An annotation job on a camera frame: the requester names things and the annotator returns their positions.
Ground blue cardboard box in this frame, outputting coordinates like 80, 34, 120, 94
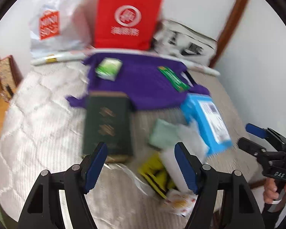
180, 93, 233, 156

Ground clear plastic bag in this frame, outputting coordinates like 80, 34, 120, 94
104, 163, 156, 197

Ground brown patterned gift box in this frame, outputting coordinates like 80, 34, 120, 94
0, 55, 23, 100

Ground green white tissue pack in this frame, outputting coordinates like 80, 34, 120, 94
95, 58, 122, 81

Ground white foam block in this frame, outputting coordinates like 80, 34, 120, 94
160, 142, 201, 194

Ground yellow black sock bundle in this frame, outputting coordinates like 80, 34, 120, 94
138, 152, 176, 199

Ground white Miniso plastic bag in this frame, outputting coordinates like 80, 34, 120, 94
29, 0, 91, 59

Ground person's right hand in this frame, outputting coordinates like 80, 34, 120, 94
263, 177, 286, 204

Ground mint green cloth pouch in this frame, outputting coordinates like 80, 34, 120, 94
148, 119, 180, 149

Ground white cotton glove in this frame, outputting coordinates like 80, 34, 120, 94
178, 120, 209, 160

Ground orange white snack packet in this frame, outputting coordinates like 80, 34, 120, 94
161, 189, 198, 217

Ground white patterned paper roll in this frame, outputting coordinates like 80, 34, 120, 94
31, 48, 221, 77

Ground striped quilted bed cover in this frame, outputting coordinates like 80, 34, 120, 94
0, 61, 265, 229

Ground dark green tin box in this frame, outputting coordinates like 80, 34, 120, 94
82, 91, 134, 163

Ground purple towel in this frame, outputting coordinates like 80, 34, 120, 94
66, 52, 211, 111

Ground grey Nike bag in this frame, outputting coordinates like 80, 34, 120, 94
153, 20, 218, 66

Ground red Haidilao paper bag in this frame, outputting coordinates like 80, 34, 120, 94
94, 0, 162, 51

